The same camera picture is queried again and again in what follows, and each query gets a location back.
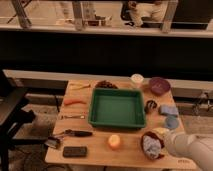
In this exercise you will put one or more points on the red bowl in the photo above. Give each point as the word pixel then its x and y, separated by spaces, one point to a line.
pixel 153 135

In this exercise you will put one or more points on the light blue towel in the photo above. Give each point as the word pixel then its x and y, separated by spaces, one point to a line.
pixel 151 147

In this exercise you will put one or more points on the purple bowl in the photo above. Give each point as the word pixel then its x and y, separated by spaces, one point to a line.
pixel 159 86

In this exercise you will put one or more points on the green plastic tray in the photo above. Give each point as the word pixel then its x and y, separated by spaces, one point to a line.
pixel 117 108

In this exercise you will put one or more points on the white cup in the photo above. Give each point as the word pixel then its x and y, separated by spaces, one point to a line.
pixel 136 80

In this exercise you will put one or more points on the wooden table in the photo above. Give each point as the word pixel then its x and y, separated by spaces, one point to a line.
pixel 129 154

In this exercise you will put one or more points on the orange carrot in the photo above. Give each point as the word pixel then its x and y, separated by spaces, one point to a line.
pixel 73 101

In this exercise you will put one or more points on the black and white toy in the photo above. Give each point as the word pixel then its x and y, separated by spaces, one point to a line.
pixel 150 106

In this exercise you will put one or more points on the yellow orange round fruit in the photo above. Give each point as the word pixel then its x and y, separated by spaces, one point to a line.
pixel 114 141

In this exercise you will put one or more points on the blue sponge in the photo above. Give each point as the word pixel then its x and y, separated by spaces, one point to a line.
pixel 168 110

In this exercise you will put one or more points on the blue round lid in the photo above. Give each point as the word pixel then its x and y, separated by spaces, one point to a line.
pixel 171 122

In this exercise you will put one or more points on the black rectangular block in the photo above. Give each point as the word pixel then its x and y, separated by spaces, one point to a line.
pixel 77 151

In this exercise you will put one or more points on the small metal clamp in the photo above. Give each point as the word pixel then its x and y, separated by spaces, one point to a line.
pixel 53 142

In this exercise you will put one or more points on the seated person in background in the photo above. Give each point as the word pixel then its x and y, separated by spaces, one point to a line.
pixel 144 13

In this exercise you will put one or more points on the black chair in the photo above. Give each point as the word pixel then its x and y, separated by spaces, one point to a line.
pixel 12 117

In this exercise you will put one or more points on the black handled tool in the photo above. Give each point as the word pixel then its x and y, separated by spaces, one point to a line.
pixel 73 133

